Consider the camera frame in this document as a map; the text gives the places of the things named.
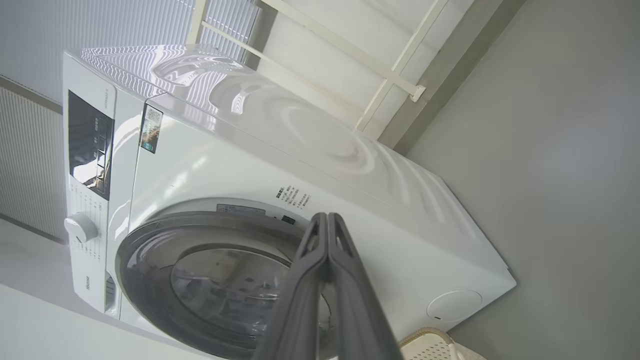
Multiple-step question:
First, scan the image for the round white filter cover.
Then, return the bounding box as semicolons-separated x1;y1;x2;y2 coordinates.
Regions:
426;288;484;324

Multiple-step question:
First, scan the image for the cream perforated laundry basket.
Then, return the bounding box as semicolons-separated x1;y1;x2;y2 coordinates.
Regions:
399;327;489;360

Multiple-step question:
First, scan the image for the dark grey round washer door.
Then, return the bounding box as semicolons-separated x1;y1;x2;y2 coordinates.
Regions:
116;210;346;360

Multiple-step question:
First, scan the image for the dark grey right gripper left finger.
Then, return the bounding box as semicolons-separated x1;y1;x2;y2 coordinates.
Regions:
254;213;329;360

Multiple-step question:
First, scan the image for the small colourful product sticker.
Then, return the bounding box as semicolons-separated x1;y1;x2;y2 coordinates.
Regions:
139;103;164;154

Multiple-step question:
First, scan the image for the white front-load washing machine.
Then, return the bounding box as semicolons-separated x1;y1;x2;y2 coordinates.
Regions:
62;44;517;360

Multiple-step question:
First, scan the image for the white metal railing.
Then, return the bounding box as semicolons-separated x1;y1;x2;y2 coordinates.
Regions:
187;0;451;133

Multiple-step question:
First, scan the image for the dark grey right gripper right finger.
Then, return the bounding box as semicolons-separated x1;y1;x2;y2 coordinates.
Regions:
322;213;404;360

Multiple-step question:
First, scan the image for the black washer display panel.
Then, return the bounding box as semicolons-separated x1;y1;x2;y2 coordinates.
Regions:
67;90;115;201

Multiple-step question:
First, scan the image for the white washer control knob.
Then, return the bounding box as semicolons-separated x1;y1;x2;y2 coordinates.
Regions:
63;212;99;244

